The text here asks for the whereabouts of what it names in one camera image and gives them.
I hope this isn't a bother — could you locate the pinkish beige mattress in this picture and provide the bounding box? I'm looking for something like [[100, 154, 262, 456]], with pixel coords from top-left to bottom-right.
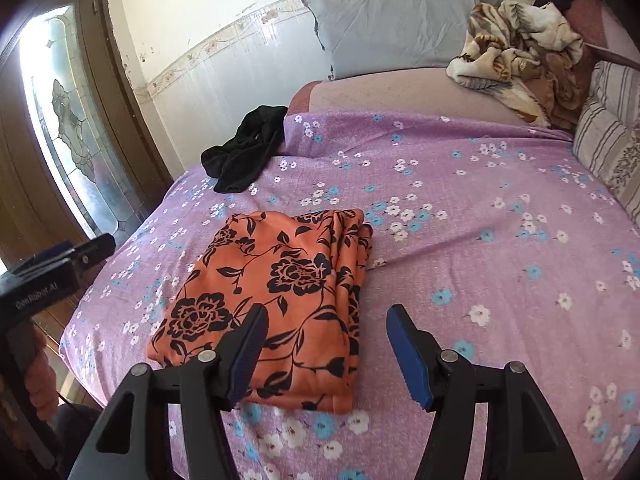
[[287, 66, 531, 126]]

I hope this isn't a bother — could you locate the black garment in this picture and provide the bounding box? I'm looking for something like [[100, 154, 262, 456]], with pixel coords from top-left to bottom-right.
[[201, 105, 289, 194]]

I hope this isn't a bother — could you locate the grey pillow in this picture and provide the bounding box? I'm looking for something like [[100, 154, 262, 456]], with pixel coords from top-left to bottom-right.
[[301, 0, 503, 81]]

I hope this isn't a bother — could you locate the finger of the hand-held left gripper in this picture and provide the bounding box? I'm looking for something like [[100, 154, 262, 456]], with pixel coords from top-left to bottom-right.
[[70, 234, 117, 275], [12, 241, 76, 275]]

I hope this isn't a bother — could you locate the beige brown floral blanket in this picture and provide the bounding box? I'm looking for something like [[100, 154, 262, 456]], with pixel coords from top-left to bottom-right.
[[446, 0, 586, 128]]

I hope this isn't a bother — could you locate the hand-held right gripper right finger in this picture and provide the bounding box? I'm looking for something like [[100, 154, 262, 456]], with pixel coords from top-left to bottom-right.
[[386, 304, 583, 480]]

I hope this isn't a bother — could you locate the wooden stained glass door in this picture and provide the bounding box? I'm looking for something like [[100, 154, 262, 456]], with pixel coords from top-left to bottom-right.
[[0, 0, 173, 411]]

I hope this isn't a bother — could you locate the pink sofa backrest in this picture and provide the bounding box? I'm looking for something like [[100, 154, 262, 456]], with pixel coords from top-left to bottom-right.
[[565, 0, 640, 71]]

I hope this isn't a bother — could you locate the person's left hand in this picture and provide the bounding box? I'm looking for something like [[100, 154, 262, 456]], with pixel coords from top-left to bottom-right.
[[27, 327, 58, 403]]

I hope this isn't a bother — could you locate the orange black floral shirt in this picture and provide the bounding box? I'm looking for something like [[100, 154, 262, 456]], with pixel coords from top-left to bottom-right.
[[146, 208, 375, 415]]

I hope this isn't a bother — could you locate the purple floral bed sheet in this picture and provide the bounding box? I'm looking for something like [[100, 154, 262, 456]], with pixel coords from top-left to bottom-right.
[[59, 110, 640, 480]]

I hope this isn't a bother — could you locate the striped floral cushion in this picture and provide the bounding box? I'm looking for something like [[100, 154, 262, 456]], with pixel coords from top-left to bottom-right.
[[571, 60, 640, 213]]

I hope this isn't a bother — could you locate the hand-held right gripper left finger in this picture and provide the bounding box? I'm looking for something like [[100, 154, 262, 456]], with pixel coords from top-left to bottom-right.
[[67, 304, 270, 480]]

